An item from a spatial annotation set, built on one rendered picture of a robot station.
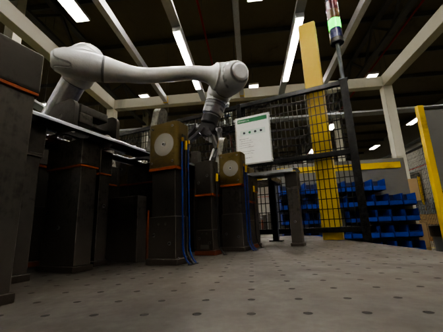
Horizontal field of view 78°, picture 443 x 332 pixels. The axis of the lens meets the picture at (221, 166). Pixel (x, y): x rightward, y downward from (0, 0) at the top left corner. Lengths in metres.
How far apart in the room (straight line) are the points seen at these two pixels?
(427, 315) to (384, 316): 0.03
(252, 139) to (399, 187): 2.35
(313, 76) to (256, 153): 0.56
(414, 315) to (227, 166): 0.78
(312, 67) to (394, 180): 2.20
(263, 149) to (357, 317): 1.41
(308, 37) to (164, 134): 1.37
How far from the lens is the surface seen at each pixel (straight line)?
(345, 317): 0.28
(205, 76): 1.06
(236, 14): 3.75
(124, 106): 6.08
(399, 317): 0.29
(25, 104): 0.46
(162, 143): 0.70
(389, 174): 3.67
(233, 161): 0.98
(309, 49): 1.86
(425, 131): 3.61
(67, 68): 1.18
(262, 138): 1.65
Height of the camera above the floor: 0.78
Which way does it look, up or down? 13 degrees up
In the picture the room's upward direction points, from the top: 2 degrees counter-clockwise
